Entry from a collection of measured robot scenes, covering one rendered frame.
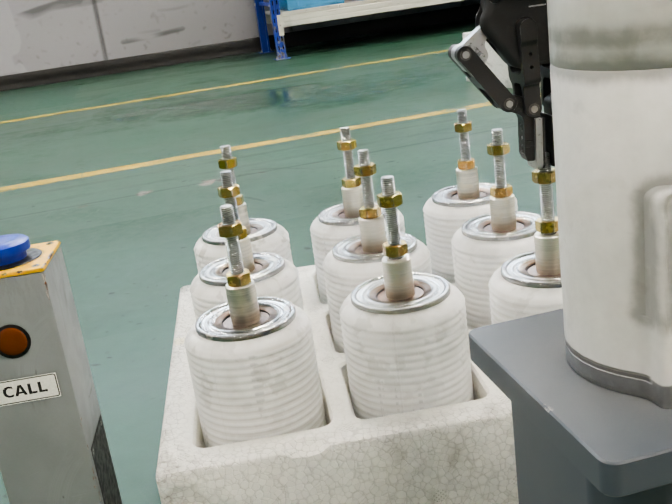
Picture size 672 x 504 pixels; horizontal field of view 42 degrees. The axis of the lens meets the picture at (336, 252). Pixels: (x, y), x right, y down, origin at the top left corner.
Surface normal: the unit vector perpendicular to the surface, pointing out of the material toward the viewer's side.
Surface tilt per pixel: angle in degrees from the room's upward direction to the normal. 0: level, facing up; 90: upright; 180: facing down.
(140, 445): 0
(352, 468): 90
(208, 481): 90
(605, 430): 0
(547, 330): 0
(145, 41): 90
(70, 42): 90
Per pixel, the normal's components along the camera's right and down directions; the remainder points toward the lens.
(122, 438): -0.13, -0.94
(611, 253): -0.72, 0.30
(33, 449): 0.12, 0.29
